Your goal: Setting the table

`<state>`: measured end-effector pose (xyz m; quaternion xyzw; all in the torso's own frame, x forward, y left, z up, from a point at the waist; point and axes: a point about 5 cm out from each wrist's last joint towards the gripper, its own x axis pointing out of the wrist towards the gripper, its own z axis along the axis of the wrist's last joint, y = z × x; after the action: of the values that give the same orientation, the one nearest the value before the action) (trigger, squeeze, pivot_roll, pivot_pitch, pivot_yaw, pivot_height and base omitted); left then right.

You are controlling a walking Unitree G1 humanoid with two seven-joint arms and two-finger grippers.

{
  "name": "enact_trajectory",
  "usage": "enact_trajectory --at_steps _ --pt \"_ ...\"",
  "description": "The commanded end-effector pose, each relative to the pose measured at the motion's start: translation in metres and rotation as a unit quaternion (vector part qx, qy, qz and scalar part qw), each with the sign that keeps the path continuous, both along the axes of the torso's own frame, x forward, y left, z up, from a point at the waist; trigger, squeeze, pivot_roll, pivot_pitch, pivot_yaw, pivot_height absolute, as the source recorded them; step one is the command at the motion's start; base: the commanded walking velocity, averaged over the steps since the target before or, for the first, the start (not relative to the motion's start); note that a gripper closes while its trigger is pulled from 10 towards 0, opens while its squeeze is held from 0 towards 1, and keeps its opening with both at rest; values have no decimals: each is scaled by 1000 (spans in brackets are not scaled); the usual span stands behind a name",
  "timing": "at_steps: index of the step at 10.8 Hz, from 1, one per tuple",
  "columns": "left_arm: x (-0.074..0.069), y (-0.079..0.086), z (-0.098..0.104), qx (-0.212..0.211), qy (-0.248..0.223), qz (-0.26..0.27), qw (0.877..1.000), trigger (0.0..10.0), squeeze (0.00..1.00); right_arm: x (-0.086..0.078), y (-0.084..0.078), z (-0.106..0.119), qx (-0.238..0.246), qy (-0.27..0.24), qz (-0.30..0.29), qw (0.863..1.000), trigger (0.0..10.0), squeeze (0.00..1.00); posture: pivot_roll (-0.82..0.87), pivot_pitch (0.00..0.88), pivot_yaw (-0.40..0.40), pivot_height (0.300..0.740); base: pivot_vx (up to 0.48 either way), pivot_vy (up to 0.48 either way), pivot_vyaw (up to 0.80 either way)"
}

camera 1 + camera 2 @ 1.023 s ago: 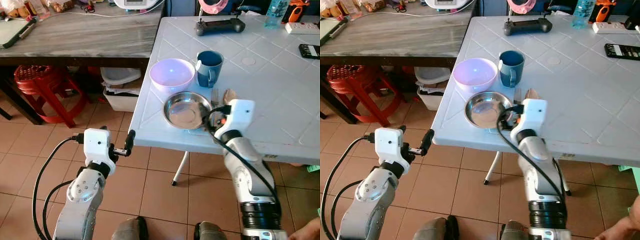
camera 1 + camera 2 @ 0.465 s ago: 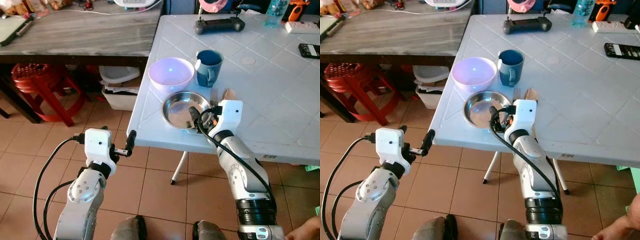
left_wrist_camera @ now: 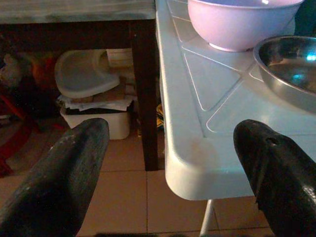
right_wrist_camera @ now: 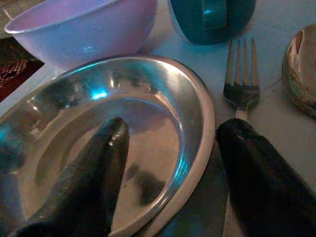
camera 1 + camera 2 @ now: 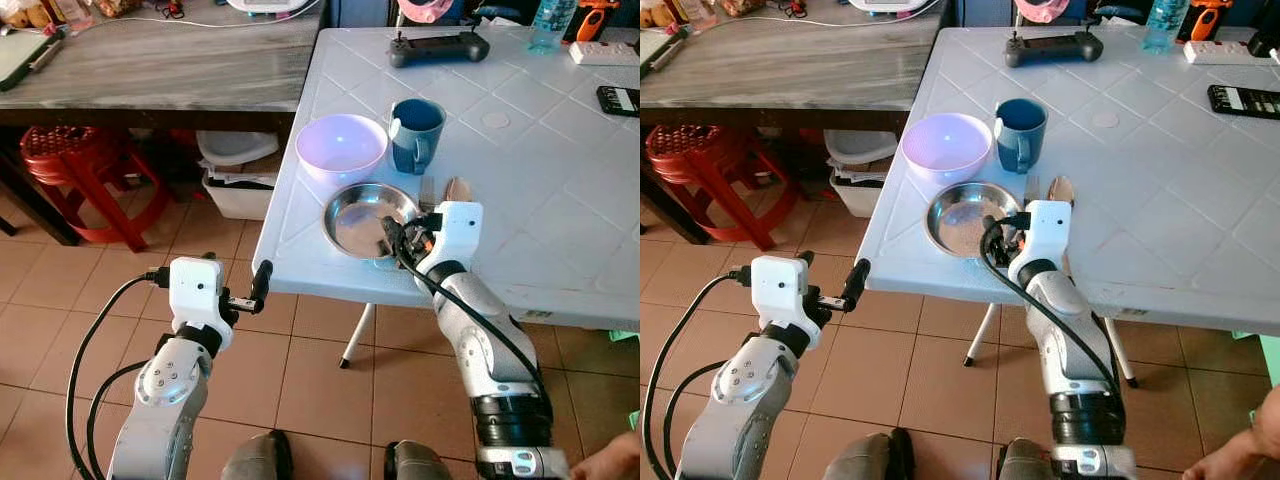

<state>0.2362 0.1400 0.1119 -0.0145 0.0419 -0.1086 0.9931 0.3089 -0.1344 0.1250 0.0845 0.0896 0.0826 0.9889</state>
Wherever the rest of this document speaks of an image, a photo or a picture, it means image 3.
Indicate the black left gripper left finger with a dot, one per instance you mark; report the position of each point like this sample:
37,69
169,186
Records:
56,182

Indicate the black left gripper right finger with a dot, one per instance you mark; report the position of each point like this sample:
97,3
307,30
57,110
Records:
281,177

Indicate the white plastic storage bin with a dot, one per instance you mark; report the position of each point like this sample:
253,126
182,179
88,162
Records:
116,121

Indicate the white plastic folding table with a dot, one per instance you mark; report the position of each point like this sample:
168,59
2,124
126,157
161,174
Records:
209,123

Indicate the stainless steel bowl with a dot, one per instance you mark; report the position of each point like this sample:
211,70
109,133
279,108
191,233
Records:
288,71

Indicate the stuffed toy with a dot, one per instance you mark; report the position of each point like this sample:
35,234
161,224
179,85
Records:
12,71

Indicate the yellow patterned cloth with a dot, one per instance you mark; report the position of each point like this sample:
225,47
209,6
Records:
160,118

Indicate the pink plastic bowl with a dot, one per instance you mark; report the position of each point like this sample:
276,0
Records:
242,24

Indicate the dark wooden table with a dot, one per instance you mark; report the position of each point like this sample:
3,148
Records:
98,29

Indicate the red metal frame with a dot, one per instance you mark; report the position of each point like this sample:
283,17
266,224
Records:
14,138

